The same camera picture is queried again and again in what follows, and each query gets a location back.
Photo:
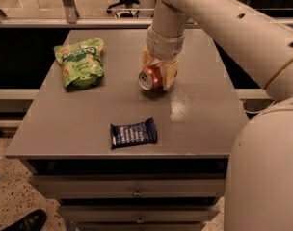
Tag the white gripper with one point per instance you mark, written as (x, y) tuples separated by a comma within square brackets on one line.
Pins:
[(163, 46)]

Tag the red coke can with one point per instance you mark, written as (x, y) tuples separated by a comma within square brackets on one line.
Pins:
[(150, 78)]

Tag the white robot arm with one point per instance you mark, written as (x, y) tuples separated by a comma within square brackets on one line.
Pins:
[(259, 176)]

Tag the dark blue snack bar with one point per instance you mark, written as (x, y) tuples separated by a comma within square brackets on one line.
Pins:
[(134, 134)]

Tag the black office chair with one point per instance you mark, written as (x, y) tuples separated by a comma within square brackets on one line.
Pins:
[(124, 0)]

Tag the green chips bag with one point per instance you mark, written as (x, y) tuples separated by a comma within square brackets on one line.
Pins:
[(81, 64)]

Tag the top grey drawer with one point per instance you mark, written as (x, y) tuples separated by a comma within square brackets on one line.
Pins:
[(126, 186)]

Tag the grey drawer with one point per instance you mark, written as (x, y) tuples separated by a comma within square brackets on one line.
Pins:
[(126, 186), (138, 214)]

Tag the glass railing with posts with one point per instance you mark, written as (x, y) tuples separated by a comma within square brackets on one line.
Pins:
[(73, 14)]

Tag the black leather shoe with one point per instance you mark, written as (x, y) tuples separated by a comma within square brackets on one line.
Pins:
[(34, 221)]

